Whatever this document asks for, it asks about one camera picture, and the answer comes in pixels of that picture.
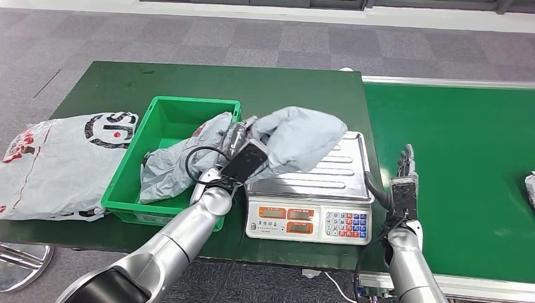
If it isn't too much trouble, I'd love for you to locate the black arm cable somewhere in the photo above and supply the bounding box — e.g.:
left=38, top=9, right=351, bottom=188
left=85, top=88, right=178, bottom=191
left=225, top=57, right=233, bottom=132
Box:
left=184, top=146, right=241, bottom=198
left=353, top=217, right=404, bottom=303

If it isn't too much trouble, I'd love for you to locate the white cable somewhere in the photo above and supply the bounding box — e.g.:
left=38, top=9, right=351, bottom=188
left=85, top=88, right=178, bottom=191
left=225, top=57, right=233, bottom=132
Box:
left=322, top=271, right=358, bottom=303

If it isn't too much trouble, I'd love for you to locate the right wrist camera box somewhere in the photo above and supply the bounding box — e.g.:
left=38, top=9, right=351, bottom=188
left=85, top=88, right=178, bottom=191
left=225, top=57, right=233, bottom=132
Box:
left=389, top=175, right=419, bottom=221

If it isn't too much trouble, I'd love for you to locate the grey parcel bag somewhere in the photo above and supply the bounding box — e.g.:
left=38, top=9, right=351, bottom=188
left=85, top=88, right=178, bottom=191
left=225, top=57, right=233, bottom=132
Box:
left=524, top=171, right=535, bottom=209
left=246, top=106, right=348, bottom=182
left=139, top=112, right=235, bottom=205

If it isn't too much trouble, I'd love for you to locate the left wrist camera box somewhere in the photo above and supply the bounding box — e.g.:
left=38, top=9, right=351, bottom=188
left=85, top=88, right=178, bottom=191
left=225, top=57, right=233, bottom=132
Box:
left=220, top=139, right=269, bottom=184

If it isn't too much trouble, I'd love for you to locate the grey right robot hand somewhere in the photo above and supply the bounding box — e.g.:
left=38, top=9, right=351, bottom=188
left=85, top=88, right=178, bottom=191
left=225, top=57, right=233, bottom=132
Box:
left=363, top=144, right=419, bottom=210

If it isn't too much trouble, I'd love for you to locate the green plastic crate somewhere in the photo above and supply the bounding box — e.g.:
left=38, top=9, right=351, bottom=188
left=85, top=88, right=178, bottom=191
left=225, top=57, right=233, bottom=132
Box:
left=100, top=95, right=242, bottom=232

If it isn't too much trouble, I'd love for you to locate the chrome round stool base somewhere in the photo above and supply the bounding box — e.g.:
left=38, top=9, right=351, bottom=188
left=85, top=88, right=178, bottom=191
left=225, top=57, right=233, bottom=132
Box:
left=0, top=241, right=54, bottom=293

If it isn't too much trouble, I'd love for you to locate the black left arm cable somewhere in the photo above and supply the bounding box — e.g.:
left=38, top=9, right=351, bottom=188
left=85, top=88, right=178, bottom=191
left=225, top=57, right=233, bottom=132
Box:
left=184, top=146, right=241, bottom=198

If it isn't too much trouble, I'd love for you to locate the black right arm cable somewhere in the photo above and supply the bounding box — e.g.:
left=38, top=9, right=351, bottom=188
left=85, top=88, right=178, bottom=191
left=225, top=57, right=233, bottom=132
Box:
left=353, top=217, right=404, bottom=303

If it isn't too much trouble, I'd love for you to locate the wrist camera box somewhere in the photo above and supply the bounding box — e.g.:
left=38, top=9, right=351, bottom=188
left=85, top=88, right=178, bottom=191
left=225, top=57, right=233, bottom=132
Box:
left=389, top=175, right=419, bottom=221
left=220, top=139, right=269, bottom=184

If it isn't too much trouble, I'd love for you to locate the large white printed parcel bag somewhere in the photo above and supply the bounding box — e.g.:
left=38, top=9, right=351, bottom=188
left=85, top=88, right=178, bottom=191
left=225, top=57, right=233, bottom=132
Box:
left=0, top=111, right=139, bottom=221

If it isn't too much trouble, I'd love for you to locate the green circuit board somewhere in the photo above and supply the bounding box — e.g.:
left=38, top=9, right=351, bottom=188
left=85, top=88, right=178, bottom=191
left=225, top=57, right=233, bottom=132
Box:
left=358, top=285, right=396, bottom=299

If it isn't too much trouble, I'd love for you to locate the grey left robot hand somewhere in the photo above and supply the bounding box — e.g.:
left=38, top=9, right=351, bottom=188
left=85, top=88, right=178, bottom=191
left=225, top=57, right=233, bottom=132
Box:
left=219, top=119, right=258, bottom=162

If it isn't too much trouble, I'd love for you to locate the white electronic scale steel tray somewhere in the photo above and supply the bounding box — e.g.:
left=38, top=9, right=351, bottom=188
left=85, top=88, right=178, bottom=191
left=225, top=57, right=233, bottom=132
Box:
left=245, top=131, right=374, bottom=246

